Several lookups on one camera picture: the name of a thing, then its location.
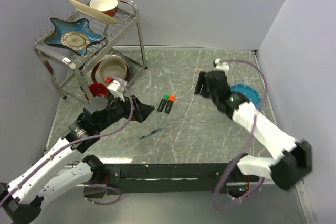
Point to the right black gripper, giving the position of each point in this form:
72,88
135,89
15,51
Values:
202,80

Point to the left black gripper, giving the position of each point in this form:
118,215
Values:
140,110

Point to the blue pen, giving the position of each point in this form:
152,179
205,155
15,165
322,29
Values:
151,133

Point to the black green-tipped highlighter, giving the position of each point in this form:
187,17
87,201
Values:
162,105

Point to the green highlighter cap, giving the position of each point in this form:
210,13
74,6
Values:
165,96

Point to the orange highlighter cap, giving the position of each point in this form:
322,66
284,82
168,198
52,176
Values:
171,98

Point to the black orange-tipped highlighter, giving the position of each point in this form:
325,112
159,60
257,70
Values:
168,106

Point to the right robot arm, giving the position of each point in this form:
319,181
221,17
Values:
291,159

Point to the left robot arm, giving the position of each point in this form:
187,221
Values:
23,198

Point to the blue polka-dot plate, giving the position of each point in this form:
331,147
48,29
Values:
250,93

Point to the red cup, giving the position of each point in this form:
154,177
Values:
98,90

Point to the grey ceramic bowl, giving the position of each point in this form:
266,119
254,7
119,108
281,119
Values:
110,67

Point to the dark red plate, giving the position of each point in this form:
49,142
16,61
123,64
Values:
97,79

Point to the steel dish rack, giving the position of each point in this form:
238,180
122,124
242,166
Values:
64,65

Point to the small round patterned saucer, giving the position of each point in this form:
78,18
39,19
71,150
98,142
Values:
74,40

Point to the blue star-shaped dish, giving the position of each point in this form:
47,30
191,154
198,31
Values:
82,26

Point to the white and red bowl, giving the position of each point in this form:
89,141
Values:
108,7

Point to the beige oval plate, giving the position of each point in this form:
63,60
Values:
98,15

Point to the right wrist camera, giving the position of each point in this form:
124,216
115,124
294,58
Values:
220,65

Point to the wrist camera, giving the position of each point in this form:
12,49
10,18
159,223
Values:
115,88
220,65

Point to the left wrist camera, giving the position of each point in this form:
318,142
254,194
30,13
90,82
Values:
115,88

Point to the black base frame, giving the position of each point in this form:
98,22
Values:
160,178

